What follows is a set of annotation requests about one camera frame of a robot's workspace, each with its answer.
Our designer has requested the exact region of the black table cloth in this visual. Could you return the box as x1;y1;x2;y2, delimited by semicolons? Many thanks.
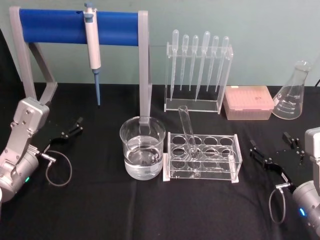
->
0;27;320;240

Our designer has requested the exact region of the glass beaker with water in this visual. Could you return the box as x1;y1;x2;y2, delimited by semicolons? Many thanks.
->
119;116;167;180

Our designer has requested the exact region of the clear plastic transfer pipette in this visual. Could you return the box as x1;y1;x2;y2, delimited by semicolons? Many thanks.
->
215;36;230;93
206;35;220;93
187;34;200;92
169;29;180;102
194;30;211;103
179;34;190;91

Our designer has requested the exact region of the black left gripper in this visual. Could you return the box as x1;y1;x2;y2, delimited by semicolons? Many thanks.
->
37;116;85;154

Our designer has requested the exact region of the pink pipette tip box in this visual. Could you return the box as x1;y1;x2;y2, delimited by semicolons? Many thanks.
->
223;85;275;121

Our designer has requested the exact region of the glass conical flask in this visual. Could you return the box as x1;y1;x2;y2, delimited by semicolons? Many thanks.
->
271;59;313;120

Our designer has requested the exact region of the clear acrylic test tube rack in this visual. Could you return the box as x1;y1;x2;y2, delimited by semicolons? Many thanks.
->
162;131;243;185

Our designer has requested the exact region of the clear acrylic pipette rack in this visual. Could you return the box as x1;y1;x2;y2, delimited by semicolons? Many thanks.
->
163;41;235;115

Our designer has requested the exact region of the left gripper thin dark cable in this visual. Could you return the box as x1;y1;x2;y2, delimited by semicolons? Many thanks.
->
37;149;73;187

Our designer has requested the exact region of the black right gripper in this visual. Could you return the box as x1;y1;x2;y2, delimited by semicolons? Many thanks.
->
249;131;308;193

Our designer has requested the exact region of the grey and blue micropipette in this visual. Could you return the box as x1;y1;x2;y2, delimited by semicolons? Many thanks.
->
83;2;103;107

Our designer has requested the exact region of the grey stand with blue bar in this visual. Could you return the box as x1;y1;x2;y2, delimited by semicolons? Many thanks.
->
9;6;153;131

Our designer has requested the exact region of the gripper thin dark cable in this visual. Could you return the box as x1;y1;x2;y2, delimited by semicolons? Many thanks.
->
37;149;73;187
268;183;295;225

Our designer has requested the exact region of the right gripper thin dark cable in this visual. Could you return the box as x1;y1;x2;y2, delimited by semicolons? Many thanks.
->
268;183;295;225

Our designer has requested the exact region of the glass test tube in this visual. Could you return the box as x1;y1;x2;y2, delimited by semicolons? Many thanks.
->
177;104;202;176

